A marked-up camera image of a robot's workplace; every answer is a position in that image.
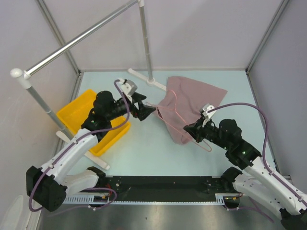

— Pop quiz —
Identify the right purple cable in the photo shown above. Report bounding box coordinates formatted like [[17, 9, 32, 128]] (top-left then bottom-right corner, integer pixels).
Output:
[[207, 102, 307, 223]]

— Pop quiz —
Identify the yellow plastic bin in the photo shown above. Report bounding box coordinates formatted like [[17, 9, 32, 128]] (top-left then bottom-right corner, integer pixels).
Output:
[[57, 89, 131, 157]]

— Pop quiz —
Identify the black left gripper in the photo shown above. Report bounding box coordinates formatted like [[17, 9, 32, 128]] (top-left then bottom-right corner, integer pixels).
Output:
[[106, 92, 156, 121]]

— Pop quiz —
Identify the pink wire hanger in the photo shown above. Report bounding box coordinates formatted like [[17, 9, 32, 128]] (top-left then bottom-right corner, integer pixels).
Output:
[[145, 90, 212, 152]]

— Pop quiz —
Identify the white clothes rack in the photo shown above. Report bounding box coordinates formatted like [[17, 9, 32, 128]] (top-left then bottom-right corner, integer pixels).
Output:
[[10, 0, 177, 171]]

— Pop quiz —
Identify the white cable duct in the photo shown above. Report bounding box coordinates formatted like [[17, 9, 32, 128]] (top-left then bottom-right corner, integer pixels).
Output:
[[63, 193, 242, 206]]

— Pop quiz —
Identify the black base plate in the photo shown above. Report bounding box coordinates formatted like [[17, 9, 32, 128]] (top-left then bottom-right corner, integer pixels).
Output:
[[78, 175, 243, 202]]

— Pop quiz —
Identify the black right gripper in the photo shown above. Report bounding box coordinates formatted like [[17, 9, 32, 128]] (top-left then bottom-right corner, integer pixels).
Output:
[[183, 116, 230, 150]]

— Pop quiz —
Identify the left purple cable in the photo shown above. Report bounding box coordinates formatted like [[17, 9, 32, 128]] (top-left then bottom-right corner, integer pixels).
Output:
[[28, 79, 131, 218]]

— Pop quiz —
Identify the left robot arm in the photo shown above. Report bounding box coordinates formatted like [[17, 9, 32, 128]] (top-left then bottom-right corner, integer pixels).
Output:
[[26, 91, 156, 212]]

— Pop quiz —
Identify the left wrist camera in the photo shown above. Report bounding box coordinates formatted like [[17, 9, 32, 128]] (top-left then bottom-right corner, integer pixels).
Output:
[[119, 78, 138, 96]]

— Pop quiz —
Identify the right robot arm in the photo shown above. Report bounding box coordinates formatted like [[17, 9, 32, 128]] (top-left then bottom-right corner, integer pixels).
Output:
[[184, 119, 307, 230]]

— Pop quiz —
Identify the purple cable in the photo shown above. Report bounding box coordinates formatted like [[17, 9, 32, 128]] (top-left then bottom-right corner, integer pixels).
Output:
[[28, 79, 131, 218], [207, 102, 307, 223]]

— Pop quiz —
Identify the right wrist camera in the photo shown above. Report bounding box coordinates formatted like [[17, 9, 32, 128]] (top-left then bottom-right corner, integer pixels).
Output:
[[200, 104, 216, 127]]

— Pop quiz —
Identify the pink tank top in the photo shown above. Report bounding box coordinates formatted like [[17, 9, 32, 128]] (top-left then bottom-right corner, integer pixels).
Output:
[[158, 76, 227, 145]]

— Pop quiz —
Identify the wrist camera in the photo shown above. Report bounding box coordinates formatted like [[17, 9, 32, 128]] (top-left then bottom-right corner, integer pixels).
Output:
[[119, 78, 138, 96], [200, 104, 216, 127]]

